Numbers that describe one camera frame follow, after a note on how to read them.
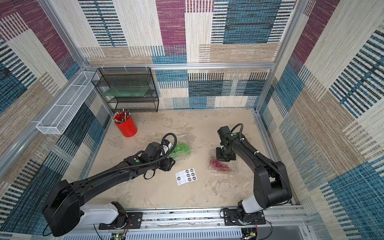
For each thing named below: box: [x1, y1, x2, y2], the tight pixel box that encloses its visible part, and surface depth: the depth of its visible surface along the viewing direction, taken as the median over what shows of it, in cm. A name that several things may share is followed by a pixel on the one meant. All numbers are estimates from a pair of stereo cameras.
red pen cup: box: [114, 111, 138, 138], surface depth 101 cm
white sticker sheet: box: [175, 168, 198, 186], surface depth 89 cm
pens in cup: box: [111, 108, 131, 124], surface depth 99 cm
